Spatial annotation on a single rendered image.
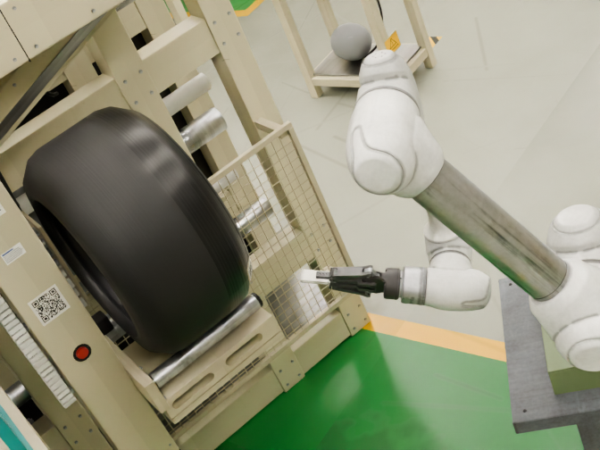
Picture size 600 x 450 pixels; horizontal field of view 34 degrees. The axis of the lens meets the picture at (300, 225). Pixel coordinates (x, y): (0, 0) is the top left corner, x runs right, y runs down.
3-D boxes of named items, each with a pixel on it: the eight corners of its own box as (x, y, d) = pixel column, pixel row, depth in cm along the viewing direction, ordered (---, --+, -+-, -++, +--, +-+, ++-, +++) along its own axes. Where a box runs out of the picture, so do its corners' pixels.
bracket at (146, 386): (162, 414, 236) (144, 387, 231) (95, 348, 267) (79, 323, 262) (172, 405, 237) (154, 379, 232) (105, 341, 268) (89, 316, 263)
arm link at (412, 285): (421, 312, 232) (396, 309, 233) (423, 278, 237) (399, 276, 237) (425, 295, 224) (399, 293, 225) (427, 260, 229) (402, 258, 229)
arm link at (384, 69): (373, 117, 208) (366, 154, 198) (350, 45, 198) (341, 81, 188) (433, 106, 204) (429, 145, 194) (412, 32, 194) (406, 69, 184)
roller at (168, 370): (148, 380, 236) (142, 374, 240) (158, 394, 238) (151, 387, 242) (258, 294, 247) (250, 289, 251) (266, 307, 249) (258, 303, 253)
